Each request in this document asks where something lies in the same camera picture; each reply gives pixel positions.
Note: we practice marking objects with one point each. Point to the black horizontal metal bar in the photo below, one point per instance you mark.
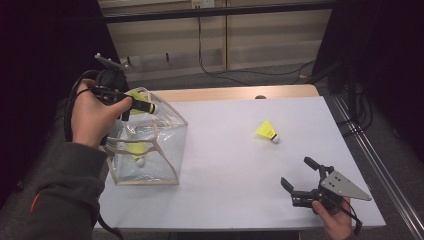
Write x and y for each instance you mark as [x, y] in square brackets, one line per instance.
[200, 12]

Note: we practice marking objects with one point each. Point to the black curtain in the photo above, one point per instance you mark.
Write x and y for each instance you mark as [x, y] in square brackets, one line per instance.
[393, 66]
[33, 50]

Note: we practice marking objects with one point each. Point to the person's right hand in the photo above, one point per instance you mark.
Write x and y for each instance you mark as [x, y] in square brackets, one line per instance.
[333, 223]

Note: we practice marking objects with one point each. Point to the person's left hand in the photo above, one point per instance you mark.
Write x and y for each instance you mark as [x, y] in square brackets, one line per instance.
[93, 123]

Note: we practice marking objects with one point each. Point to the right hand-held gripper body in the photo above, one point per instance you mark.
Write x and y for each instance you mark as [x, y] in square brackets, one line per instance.
[343, 188]

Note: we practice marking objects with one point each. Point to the dark round table grommet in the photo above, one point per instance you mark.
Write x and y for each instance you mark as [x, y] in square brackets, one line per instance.
[260, 97]

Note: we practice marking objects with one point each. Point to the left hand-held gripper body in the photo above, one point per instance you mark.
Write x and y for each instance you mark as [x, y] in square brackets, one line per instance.
[110, 81]

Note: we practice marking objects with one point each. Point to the aluminium floor rail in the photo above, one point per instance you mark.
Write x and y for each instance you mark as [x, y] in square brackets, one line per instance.
[376, 166]

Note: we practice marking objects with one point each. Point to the white table cover sheet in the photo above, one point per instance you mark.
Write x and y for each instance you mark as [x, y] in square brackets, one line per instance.
[233, 206]

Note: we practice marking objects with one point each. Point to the clear plastic bag beige trim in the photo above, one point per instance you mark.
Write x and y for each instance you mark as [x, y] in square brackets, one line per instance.
[166, 146]

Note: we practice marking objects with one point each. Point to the black metal stand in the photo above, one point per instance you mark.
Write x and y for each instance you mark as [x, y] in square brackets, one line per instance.
[351, 93]

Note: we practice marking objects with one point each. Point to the light wooden cabinet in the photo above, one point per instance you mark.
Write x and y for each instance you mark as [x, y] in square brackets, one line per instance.
[266, 33]

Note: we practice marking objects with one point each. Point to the white wall socket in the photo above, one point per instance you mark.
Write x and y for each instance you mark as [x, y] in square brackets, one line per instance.
[203, 3]

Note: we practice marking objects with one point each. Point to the yellow shuttlecock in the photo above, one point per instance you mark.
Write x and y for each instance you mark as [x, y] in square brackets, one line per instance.
[136, 148]
[136, 95]
[265, 130]

